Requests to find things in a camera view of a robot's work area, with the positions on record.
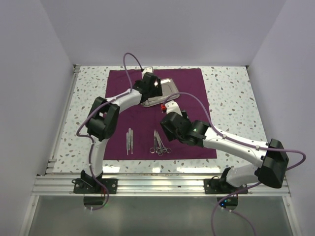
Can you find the steel forceps with rings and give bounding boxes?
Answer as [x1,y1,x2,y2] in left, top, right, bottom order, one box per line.
[154,130,164,156]

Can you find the steel tweezers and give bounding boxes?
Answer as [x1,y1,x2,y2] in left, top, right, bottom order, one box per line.
[126,132,130,155]
[129,128,133,154]

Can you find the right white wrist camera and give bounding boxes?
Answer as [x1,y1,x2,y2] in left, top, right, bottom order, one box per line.
[161,100,183,116]

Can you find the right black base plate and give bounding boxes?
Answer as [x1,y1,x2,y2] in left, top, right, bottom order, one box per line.
[203,176,248,194]

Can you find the purple cable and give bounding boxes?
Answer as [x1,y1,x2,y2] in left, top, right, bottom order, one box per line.
[76,52,145,212]
[162,92,307,236]

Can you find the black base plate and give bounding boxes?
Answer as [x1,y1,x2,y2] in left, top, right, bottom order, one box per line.
[203,176,248,194]
[71,178,118,194]

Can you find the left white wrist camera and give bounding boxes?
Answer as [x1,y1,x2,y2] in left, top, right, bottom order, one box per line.
[141,66,154,74]

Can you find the stainless steel instrument tray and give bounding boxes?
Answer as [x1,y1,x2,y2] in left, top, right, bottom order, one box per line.
[141,78,179,108]

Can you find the steel surgical scissors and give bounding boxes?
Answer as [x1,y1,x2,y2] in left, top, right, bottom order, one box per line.
[150,130,158,154]

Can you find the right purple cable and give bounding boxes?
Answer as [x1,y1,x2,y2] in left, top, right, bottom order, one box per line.
[162,92,307,236]

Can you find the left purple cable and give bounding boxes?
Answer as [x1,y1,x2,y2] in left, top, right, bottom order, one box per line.
[76,52,145,212]

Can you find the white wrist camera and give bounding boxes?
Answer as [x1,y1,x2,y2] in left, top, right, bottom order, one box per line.
[161,100,183,116]
[141,66,154,74]

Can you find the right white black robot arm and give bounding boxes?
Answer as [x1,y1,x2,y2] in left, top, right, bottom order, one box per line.
[160,112,289,193]

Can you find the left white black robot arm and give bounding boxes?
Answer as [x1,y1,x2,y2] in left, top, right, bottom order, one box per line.
[77,72,162,193]

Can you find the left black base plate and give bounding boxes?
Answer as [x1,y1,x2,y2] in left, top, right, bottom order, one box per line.
[71,178,118,194]

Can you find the purple surgical kit cloth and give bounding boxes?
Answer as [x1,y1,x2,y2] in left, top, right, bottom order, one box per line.
[102,68,218,161]

